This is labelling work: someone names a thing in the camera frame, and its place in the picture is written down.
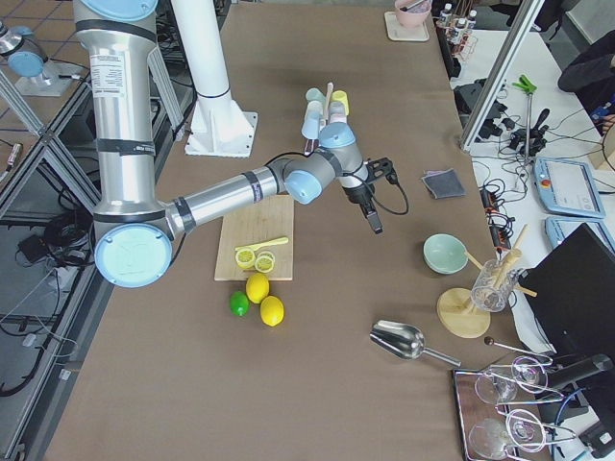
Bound white cup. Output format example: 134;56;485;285
306;101;324;118

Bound mint green cup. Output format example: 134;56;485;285
305;87;326;105

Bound green lime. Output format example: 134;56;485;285
229;291;250;317

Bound white wire cup rack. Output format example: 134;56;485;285
301;82;350;156

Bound wooden cutting board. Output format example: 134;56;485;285
214;195;295;281

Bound pink bowl of ice cubes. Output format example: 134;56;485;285
394;0;431;28

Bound wooden mug tree stand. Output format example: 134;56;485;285
436;225;537;338

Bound green handled grabber tool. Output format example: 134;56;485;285
513;74;537;165

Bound glass mug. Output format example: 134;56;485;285
471;259;519;312

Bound whole yellow lemon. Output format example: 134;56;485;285
259;296;284;327
246;273;270;304

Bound beige plastic tray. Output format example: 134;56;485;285
383;12;430;42

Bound light blue cup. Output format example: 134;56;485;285
301;110;321;140

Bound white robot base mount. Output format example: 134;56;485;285
172;0;258;158

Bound shiny metal scoop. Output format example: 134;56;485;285
369;320;461;368

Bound yellow cup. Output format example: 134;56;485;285
331;89;350;115

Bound lemon slice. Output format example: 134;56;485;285
234;248;256;270
254;251;276;274

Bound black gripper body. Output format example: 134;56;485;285
340;158;397;216

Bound yellow plastic knife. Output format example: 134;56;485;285
234;236;289;252

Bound grey folded cloth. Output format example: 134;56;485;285
421;168;466;200

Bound green ceramic bowl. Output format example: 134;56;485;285
423;233;468;275

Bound blue teach pendant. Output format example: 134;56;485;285
533;158;606;219
545;216;614;252

